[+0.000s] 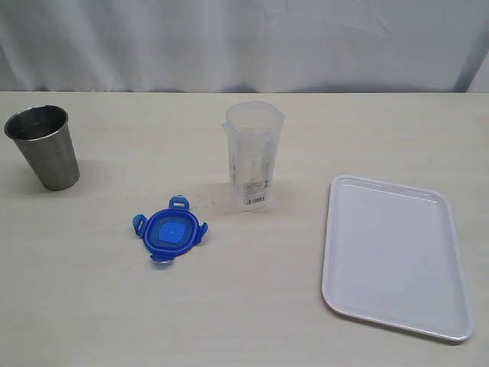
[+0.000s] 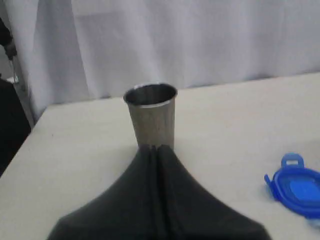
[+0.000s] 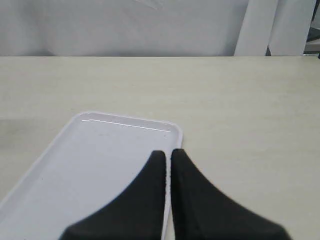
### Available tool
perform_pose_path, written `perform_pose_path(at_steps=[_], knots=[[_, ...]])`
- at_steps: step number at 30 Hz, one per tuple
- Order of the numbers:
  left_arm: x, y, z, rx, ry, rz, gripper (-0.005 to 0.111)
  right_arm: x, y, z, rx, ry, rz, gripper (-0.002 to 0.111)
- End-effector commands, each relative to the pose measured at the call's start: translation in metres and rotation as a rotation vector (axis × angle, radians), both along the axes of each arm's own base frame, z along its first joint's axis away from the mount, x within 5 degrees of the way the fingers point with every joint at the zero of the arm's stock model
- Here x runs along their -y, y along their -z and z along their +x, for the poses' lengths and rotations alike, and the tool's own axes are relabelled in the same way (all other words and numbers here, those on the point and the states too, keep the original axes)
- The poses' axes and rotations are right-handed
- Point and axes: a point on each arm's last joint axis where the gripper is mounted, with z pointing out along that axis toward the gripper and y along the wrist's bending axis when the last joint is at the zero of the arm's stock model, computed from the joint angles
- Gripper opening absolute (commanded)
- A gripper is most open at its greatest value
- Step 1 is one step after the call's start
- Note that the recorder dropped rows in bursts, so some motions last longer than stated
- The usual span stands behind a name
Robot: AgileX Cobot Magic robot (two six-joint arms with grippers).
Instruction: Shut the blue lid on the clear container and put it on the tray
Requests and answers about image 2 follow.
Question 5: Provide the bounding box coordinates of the white backdrop curtain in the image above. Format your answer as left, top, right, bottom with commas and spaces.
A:
4, 0, 320, 119

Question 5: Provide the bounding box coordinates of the blue container lid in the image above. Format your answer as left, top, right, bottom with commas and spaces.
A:
264, 152, 320, 221

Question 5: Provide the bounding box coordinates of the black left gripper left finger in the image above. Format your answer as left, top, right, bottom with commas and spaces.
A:
48, 146, 160, 240

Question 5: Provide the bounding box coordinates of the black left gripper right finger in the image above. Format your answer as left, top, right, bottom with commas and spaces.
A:
157, 145, 270, 240

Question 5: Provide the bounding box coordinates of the stainless steel cup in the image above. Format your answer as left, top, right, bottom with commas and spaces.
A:
123, 82, 178, 149

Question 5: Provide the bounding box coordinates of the dark object at left edge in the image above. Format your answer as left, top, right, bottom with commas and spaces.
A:
0, 17, 32, 177

